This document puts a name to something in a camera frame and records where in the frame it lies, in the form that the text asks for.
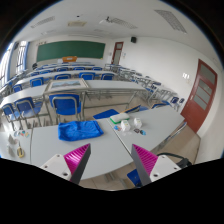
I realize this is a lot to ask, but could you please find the black cable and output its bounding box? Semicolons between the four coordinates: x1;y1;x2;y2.
157;152;193;168

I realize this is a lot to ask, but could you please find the blue classroom chair left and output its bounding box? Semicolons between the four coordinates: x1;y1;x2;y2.
14;97;42;124

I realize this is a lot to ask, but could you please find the blue towel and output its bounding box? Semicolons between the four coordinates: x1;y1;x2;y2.
58;120;104;141

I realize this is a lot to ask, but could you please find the red brown side door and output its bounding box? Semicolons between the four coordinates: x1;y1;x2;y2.
181;59;217;132

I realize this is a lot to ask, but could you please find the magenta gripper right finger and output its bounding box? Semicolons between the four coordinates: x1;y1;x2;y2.
131;144;158;186

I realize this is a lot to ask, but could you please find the framed picture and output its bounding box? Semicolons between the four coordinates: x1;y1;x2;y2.
46;78;88;92

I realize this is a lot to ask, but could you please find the white container right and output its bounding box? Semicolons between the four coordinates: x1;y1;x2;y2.
134;118;142;128

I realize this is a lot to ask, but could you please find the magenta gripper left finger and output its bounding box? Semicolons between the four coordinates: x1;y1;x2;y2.
64;144;91;184

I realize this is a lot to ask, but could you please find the yellow black tool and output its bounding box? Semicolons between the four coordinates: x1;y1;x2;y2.
17;142;25;158

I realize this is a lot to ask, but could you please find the white container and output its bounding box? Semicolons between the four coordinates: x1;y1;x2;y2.
121;120;131;131
134;118;142;128

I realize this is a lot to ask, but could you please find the blue classroom chair front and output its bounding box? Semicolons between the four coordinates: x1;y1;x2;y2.
49;93;82;123

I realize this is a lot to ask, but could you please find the red brown far door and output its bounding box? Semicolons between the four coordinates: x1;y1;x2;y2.
111;42;123;65

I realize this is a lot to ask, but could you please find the green white box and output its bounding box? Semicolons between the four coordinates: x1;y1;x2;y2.
110;113;129;124

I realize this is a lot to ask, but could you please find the blue classroom chair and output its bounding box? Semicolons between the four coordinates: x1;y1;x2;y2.
49;93;82;123
14;97;42;124

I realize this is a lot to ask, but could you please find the wall speaker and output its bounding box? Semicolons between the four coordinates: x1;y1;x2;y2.
131;37;137;43

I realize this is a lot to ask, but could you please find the green chalkboard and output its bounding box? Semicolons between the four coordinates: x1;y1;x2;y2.
37;41;106;61

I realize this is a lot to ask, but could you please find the blue folder on desk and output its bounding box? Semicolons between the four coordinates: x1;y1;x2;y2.
93;109;119;119

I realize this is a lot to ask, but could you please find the small blue object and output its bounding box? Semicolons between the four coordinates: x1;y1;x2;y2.
140;130;146;135

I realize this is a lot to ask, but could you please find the white container left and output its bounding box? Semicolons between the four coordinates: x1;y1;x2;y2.
121;120;131;131

